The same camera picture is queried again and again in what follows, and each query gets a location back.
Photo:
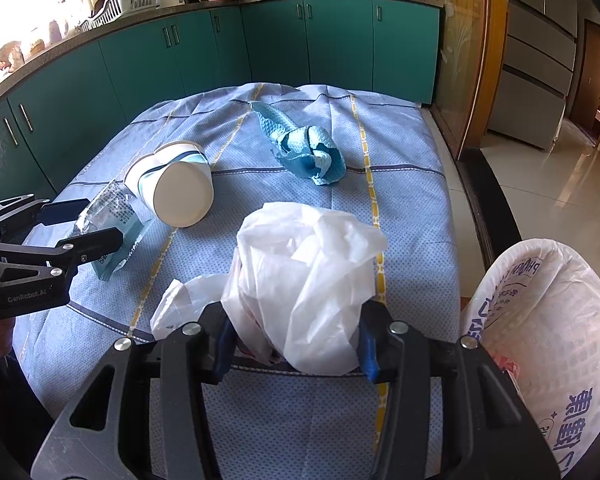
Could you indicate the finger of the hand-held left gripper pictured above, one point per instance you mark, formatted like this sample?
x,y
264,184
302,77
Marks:
x,y
95,242
65,211

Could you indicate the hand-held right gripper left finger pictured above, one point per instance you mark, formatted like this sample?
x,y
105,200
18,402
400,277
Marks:
x,y
223,355

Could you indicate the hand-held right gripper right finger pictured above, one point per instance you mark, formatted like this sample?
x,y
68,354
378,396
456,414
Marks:
x,y
367,355

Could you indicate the clear teal plastic packet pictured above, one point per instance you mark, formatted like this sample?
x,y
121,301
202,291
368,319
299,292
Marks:
x,y
120,210

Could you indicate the thin white plastic bag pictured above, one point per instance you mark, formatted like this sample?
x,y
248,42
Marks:
x,y
305,270

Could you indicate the large white printed sack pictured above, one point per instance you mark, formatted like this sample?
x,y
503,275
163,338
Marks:
x,y
555,320

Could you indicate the white striped paper cup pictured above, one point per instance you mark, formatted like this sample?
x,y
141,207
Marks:
x,y
182,195

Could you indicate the blue checked tablecloth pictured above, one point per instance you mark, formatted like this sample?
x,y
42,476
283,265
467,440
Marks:
x,y
405,185

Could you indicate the crumpled blue cloth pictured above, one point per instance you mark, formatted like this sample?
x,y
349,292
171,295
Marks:
x,y
310,155

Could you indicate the white dish rack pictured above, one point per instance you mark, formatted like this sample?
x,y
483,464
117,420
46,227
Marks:
x,y
130,2

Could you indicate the green kitchen cabinet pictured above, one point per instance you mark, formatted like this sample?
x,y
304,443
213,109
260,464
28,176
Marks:
x,y
330,45

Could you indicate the wooden framed glass door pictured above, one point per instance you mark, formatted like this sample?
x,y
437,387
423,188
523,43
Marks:
x,y
460,60

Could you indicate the grey refrigerator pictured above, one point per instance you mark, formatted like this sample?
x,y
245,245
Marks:
x,y
530,60

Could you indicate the brown wooden door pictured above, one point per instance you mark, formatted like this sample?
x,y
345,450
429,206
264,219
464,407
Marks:
x,y
592,70

